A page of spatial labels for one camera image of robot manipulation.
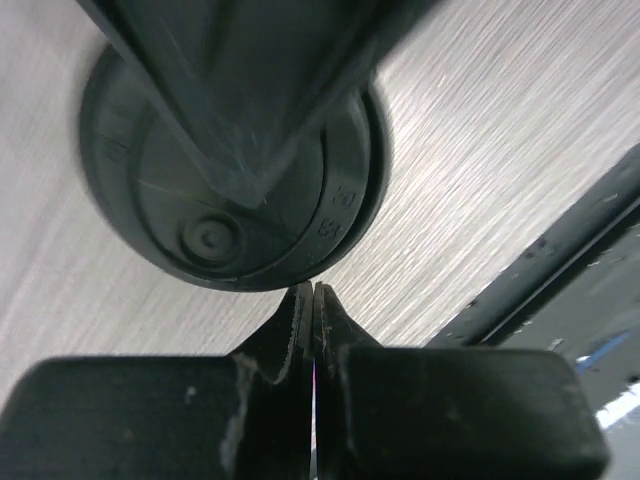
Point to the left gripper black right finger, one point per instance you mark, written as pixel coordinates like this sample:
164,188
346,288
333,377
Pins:
445,413

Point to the black plastic cup lid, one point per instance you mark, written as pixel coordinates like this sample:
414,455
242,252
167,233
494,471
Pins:
157,201

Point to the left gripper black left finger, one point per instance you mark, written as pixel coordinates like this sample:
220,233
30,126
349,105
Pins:
244,415

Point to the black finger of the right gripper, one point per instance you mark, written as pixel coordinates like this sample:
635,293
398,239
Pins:
239,83

